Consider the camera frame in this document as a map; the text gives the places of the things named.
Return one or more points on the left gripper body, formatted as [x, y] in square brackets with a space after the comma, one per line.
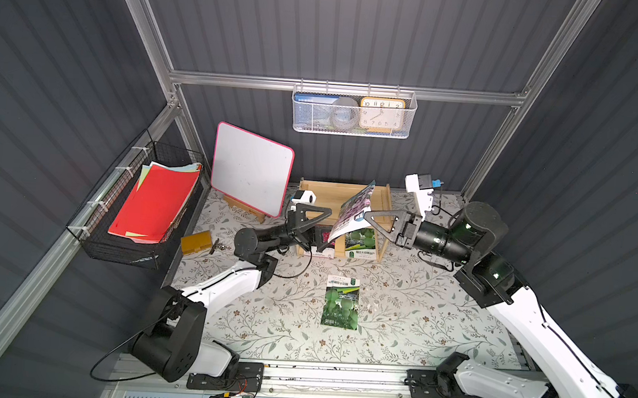
[293, 225]

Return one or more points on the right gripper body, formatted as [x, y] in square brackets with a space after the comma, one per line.
[404, 227]

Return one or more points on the wooden two-tier shelf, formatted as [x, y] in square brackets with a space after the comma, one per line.
[333, 195]

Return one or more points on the purple flower seed bag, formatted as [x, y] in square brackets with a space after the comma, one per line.
[351, 214]

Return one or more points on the green gourd seed bag top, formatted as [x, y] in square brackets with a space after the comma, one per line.
[341, 308]

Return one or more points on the green gourd seed bag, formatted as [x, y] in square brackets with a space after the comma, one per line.
[361, 244]
[341, 308]

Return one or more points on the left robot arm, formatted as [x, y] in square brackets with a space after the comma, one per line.
[172, 344]

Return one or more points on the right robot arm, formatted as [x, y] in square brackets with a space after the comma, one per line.
[494, 284]

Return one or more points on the pink flower seed bag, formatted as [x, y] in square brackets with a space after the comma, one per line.
[326, 252]

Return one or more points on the green gourd seed bag bottom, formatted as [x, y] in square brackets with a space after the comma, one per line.
[361, 244]

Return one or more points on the wooden whiteboard easel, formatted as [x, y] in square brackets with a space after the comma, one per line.
[238, 205]

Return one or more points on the pink framed whiteboard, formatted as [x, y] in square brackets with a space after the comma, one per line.
[251, 169]

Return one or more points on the yellow sponge block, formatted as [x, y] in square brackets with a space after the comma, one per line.
[196, 243]

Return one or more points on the blue box in basket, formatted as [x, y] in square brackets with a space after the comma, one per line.
[311, 112]

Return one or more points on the yellow square clock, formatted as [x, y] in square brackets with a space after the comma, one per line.
[382, 114]

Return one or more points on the grey tape roll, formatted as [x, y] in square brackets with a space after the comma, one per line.
[344, 114]

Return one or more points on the red paper folder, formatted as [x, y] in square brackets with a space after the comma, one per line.
[155, 202]

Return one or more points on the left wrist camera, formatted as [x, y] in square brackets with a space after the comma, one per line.
[303, 196]

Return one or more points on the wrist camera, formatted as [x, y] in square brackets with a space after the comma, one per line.
[303, 196]
[422, 187]

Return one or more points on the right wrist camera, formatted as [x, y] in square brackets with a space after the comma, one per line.
[422, 187]

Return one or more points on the white wire wall basket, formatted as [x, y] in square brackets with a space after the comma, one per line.
[357, 93]

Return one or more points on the black wire side basket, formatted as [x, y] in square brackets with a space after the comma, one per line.
[90, 227]

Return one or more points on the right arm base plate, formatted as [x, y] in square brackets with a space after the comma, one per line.
[426, 383]

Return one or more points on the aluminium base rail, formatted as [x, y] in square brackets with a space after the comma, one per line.
[290, 379]

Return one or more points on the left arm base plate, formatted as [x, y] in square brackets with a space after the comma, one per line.
[243, 377]

